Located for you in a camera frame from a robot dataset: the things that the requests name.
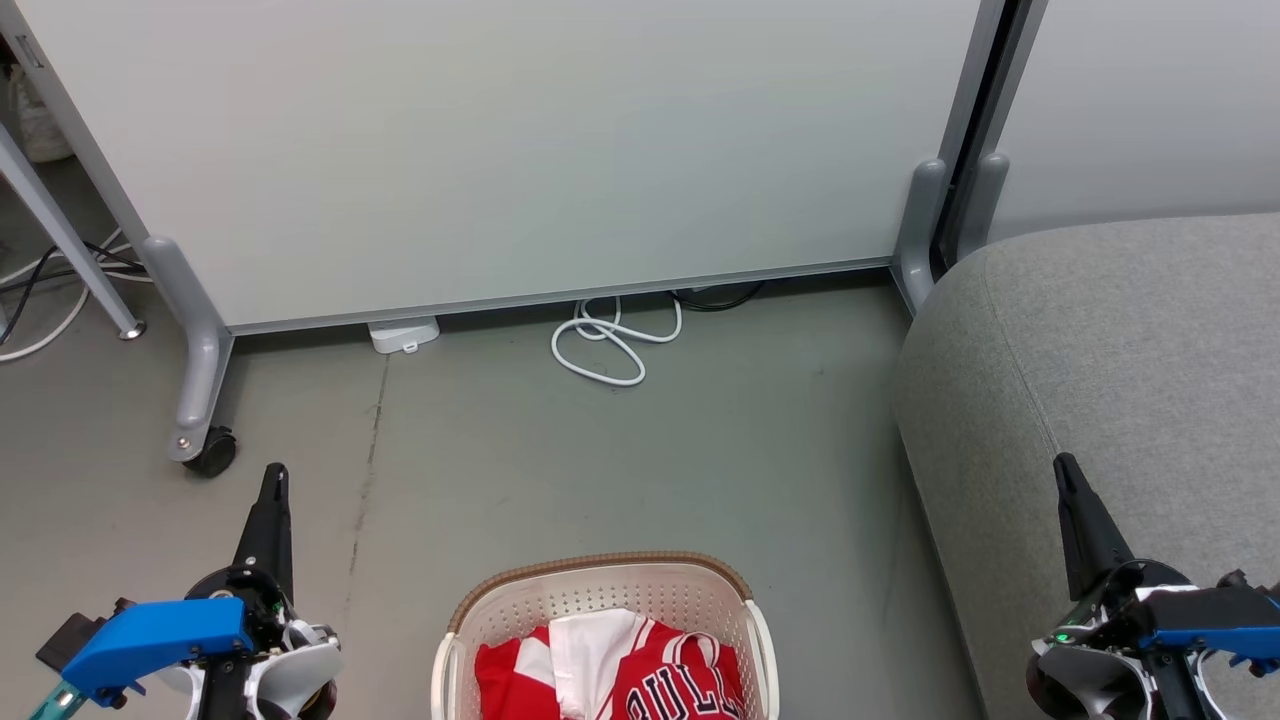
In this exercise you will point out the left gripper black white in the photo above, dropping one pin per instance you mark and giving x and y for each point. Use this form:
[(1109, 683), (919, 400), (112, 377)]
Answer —
[(300, 672)]

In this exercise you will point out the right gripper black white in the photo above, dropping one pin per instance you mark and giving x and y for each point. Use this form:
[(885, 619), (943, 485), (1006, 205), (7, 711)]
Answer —
[(1095, 660)]

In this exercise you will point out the red white basketball jersey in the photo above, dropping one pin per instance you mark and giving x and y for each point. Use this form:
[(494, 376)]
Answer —
[(660, 670)]

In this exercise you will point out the grey fabric sofa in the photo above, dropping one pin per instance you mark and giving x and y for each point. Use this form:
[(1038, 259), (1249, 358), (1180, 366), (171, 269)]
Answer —
[(1120, 380)]

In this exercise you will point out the black caster wheel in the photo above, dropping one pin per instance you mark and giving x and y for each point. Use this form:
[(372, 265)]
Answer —
[(214, 452)]

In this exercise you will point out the grey partition foot with caster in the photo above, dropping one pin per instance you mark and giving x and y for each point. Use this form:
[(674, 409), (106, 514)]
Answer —
[(200, 350)]

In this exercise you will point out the white power adapter box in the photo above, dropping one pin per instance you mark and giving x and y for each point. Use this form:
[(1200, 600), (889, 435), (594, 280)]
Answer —
[(404, 333)]

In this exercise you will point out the cream perforated laundry basket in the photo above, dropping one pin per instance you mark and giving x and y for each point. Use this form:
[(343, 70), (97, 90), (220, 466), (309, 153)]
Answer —
[(600, 590)]

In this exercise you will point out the grey metal table leg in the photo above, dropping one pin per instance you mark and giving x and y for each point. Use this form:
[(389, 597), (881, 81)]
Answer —
[(55, 225)]

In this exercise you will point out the large white partition panel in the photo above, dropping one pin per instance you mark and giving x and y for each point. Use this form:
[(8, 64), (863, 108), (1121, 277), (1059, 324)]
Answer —
[(500, 150)]

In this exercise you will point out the narrow white partition panel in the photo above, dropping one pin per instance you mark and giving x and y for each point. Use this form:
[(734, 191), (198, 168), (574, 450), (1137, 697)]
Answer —
[(1150, 100)]

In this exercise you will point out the white bag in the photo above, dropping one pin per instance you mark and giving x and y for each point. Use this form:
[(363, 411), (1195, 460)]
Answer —
[(40, 125)]

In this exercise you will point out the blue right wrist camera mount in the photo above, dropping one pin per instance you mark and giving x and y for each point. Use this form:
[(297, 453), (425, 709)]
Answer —
[(1215, 612)]

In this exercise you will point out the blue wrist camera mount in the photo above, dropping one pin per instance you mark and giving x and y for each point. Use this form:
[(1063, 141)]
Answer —
[(1215, 612), (150, 635)]

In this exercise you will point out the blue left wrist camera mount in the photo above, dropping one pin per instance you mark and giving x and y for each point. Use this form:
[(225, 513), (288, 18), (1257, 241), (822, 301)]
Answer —
[(150, 635)]

